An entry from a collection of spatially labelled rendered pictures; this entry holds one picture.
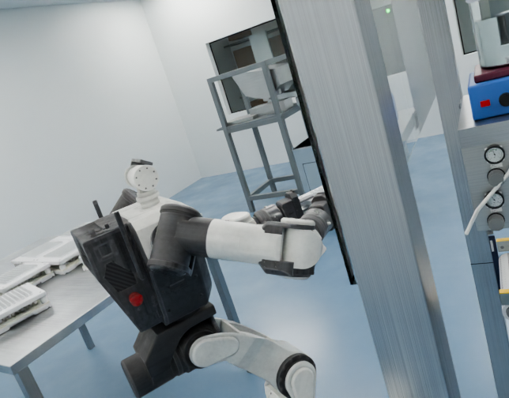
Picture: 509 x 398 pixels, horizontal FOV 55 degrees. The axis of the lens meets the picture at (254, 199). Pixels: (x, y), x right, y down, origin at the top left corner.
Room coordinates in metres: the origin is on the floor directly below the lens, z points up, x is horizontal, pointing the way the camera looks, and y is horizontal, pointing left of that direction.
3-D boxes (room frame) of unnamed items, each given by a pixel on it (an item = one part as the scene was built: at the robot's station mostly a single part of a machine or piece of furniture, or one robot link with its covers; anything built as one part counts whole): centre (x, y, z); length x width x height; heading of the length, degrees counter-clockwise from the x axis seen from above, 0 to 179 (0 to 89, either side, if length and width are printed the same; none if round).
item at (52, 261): (2.40, 0.98, 0.92); 0.25 x 0.24 x 0.02; 139
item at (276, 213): (1.54, -0.07, 1.03); 0.12 x 0.10 x 0.13; 107
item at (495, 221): (0.93, -0.46, 1.07); 0.03 x 0.03 x 0.05; 61
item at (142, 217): (1.27, 0.33, 1.12); 0.34 x 0.30 x 0.36; 25
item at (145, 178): (1.29, 0.27, 1.32); 0.10 x 0.07 x 0.09; 25
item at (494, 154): (0.93, -0.48, 1.21); 0.04 x 0.01 x 0.04; 61
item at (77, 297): (2.33, 1.17, 0.84); 1.50 x 1.10 x 0.04; 52
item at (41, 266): (2.25, 1.20, 0.92); 0.25 x 0.24 x 0.02; 139
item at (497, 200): (0.94, -0.47, 1.11); 0.04 x 0.01 x 0.04; 61
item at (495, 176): (0.92, -0.48, 1.17); 0.03 x 0.03 x 0.04; 61
